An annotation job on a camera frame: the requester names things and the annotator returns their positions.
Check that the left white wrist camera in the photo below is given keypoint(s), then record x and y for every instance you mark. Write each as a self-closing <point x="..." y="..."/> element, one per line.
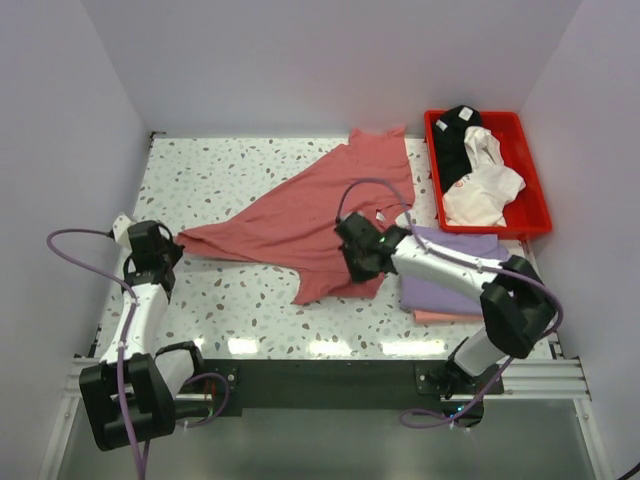
<point x="120" y="228"/>

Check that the red pink t shirt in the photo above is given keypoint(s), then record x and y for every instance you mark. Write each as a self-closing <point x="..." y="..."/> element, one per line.
<point x="292" y="225"/>

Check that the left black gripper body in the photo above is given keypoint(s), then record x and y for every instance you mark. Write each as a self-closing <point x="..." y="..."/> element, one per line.
<point x="163" y="257"/>

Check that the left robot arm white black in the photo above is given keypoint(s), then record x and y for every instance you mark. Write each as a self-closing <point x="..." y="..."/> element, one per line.
<point x="135" y="378"/>

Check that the red plastic bin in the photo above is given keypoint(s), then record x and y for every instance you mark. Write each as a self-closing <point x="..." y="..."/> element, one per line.
<point x="527" y="217"/>

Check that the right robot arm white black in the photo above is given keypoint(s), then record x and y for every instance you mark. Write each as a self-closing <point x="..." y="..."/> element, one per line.
<point x="517" y="308"/>

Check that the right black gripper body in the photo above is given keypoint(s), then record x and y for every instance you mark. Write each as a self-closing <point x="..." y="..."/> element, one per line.
<point x="353" y="248"/>

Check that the white t shirt red logo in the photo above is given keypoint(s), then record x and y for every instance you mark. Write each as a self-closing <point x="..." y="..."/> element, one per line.
<point x="480" y="197"/>

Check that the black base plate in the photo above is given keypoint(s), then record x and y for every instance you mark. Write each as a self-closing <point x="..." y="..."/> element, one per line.
<point x="328" y="385"/>

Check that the folded salmon t shirt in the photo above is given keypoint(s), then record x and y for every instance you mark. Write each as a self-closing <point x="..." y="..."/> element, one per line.
<point x="430" y="317"/>

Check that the folded purple t shirt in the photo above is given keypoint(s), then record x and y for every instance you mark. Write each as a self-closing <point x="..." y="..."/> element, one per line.
<point x="417" y="294"/>

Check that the black t shirt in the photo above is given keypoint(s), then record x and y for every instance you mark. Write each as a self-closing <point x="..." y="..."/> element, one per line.
<point x="449" y="134"/>

